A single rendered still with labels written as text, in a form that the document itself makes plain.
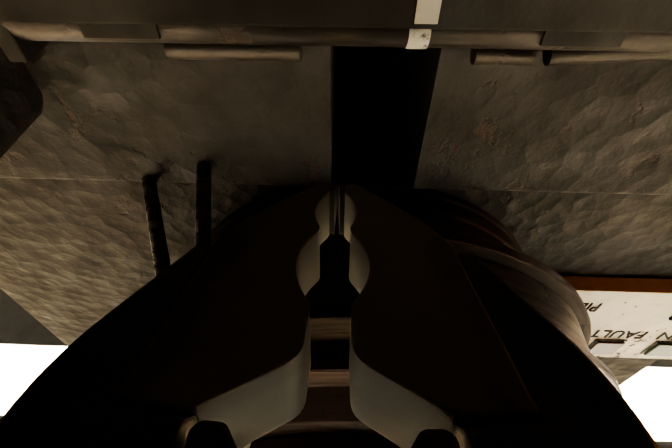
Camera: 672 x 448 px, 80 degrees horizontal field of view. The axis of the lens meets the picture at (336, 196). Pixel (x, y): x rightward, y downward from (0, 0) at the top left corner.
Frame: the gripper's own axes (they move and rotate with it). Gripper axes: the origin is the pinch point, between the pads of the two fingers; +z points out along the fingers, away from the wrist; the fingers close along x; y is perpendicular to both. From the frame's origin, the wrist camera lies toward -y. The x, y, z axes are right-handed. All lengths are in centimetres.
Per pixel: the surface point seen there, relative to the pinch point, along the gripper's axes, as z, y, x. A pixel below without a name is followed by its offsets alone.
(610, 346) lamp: 28, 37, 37
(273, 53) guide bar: 10.3, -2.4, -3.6
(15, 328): 495, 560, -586
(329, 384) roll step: 6.3, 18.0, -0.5
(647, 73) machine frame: 12.1, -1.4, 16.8
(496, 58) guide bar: 10.3, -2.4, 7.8
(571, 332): 11.2, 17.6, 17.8
